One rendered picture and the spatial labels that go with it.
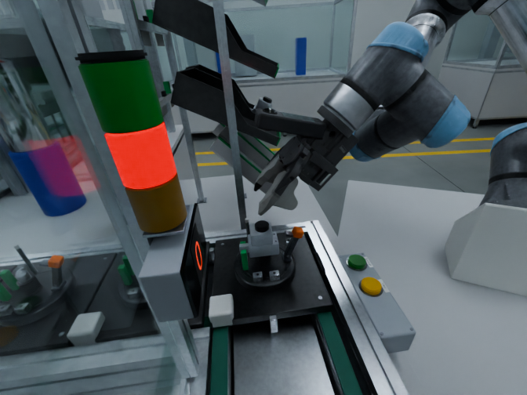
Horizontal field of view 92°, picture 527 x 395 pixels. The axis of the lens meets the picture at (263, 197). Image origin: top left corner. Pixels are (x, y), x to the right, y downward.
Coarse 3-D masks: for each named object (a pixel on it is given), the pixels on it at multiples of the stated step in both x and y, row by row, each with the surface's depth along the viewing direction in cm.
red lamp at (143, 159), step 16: (160, 128) 22; (112, 144) 21; (128, 144) 20; (144, 144) 21; (160, 144) 22; (128, 160) 21; (144, 160) 21; (160, 160) 22; (128, 176) 22; (144, 176) 22; (160, 176) 23
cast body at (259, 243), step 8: (256, 224) 53; (264, 224) 53; (256, 232) 52; (264, 232) 52; (272, 232) 57; (248, 240) 55; (256, 240) 52; (264, 240) 52; (272, 240) 53; (240, 248) 55; (248, 248) 55; (256, 248) 53; (264, 248) 54; (272, 248) 54; (256, 256) 55
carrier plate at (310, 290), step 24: (240, 240) 68; (216, 264) 61; (312, 264) 59; (216, 288) 55; (240, 288) 55; (288, 288) 54; (312, 288) 54; (240, 312) 50; (264, 312) 49; (288, 312) 49; (312, 312) 50
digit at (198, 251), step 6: (192, 240) 28; (198, 240) 32; (192, 246) 28; (198, 246) 31; (192, 252) 27; (198, 252) 31; (198, 258) 30; (198, 264) 30; (198, 270) 30; (198, 276) 29
